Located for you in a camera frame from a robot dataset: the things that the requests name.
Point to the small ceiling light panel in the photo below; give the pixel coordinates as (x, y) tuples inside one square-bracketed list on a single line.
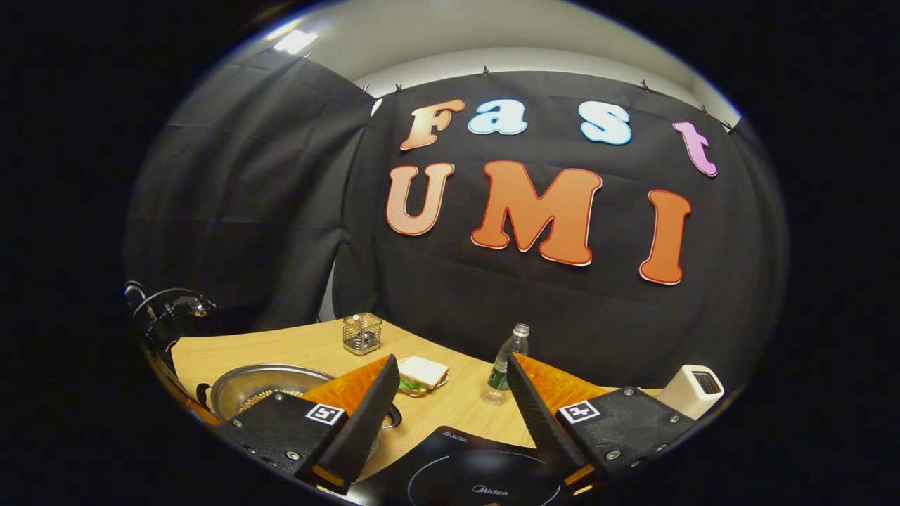
[(295, 42)]

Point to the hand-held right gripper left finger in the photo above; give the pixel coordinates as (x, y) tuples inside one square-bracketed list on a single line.
[(369, 422)]

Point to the sandwich with lettuce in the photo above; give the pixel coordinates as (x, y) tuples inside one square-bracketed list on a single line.
[(423, 371)]

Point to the white toaster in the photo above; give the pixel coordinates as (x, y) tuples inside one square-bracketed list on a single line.
[(689, 393)]

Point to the black induction cooktop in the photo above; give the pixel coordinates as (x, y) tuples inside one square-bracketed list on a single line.
[(457, 464)]

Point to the steel pot with soybeans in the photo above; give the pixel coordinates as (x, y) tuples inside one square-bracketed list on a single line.
[(260, 383)]

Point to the clear plastic water bottle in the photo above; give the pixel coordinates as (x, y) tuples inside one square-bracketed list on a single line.
[(508, 362)]

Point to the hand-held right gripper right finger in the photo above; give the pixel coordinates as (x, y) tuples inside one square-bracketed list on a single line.
[(538, 422)]

